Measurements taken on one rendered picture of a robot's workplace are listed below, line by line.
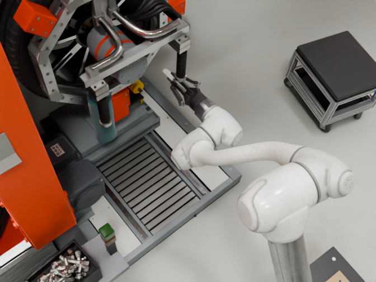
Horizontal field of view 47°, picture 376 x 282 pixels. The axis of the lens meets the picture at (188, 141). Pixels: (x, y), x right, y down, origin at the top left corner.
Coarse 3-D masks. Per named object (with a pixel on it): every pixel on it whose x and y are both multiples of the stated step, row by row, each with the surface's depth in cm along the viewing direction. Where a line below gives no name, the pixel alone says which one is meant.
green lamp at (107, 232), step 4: (108, 224) 142; (100, 228) 141; (104, 228) 141; (108, 228) 141; (112, 228) 142; (100, 232) 141; (104, 232) 141; (108, 232) 141; (112, 232) 141; (104, 236) 140; (108, 236) 141; (112, 236) 143
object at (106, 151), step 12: (48, 120) 224; (144, 120) 228; (156, 120) 226; (48, 132) 218; (60, 132) 221; (132, 132) 223; (144, 132) 226; (108, 144) 218; (120, 144) 218; (96, 156) 214; (108, 156) 218
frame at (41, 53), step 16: (64, 0) 133; (80, 0) 134; (64, 16) 135; (160, 16) 166; (32, 48) 140; (48, 48) 140; (48, 64) 144; (48, 80) 149; (112, 80) 181; (48, 96) 157; (64, 96) 161; (80, 96) 167
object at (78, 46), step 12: (120, 0) 161; (132, 0) 177; (84, 12) 154; (120, 12) 185; (132, 12) 171; (72, 24) 154; (120, 24) 186; (144, 24) 177; (60, 36) 156; (72, 36) 158; (84, 36) 168; (132, 36) 183; (72, 48) 162; (84, 48) 167; (60, 60) 162; (72, 60) 184; (84, 60) 171; (96, 60) 186; (60, 72) 174; (72, 72) 179; (72, 84) 173
